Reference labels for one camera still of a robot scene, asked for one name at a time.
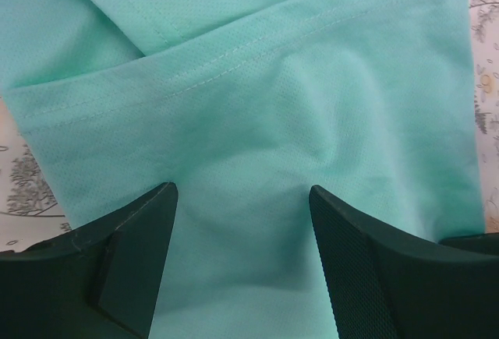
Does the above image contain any floral table mat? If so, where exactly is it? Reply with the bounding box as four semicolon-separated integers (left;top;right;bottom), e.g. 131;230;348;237
0;0;499;254

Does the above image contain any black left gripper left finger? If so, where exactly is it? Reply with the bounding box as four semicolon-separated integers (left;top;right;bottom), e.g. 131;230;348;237
1;183;178;338

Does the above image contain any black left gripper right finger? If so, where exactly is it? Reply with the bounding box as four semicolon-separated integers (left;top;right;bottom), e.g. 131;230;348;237
309;185;498;338

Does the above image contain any mint green t shirt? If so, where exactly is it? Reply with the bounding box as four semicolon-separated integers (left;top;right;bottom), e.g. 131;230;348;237
0;0;488;339

